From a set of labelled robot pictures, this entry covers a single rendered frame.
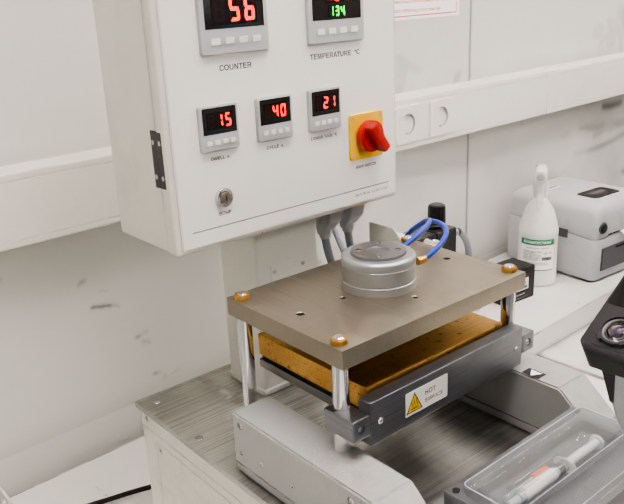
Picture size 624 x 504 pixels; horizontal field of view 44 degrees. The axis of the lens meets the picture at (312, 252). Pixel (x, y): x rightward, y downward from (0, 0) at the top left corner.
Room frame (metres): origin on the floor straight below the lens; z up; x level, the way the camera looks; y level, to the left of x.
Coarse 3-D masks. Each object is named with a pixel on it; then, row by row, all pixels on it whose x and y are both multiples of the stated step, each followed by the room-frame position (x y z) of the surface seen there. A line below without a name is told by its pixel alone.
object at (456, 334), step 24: (264, 336) 0.75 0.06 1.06; (432, 336) 0.73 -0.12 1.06; (456, 336) 0.73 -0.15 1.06; (480, 336) 0.73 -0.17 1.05; (264, 360) 0.75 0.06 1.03; (288, 360) 0.72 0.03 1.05; (312, 360) 0.69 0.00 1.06; (384, 360) 0.68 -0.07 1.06; (408, 360) 0.68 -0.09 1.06; (432, 360) 0.68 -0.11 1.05; (312, 384) 0.69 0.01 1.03; (360, 384) 0.63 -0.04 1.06; (384, 384) 0.64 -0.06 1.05
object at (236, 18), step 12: (216, 0) 0.79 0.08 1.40; (228, 0) 0.80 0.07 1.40; (240, 0) 0.81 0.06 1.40; (252, 0) 0.82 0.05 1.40; (216, 12) 0.79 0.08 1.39; (228, 12) 0.80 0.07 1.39; (240, 12) 0.81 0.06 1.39; (252, 12) 0.82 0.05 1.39; (216, 24) 0.79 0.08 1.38; (228, 24) 0.80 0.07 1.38
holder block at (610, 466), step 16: (560, 416) 0.66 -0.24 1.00; (512, 448) 0.61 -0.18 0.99; (608, 464) 0.58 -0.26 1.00; (464, 480) 0.57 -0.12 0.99; (576, 480) 0.56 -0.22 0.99; (592, 480) 0.56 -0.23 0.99; (608, 480) 0.56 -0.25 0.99; (448, 496) 0.55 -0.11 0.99; (464, 496) 0.55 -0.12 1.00; (560, 496) 0.54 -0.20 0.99; (576, 496) 0.54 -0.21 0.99
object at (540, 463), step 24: (552, 432) 0.62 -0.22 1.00; (576, 432) 0.62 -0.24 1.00; (600, 432) 0.62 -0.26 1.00; (528, 456) 0.59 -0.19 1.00; (552, 456) 0.59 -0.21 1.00; (576, 456) 0.58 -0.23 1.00; (480, 480) 0.56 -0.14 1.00; (504, 480) 0.55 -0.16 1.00; (528, 480) 0.55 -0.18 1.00; (552, 480) 0.55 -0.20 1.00
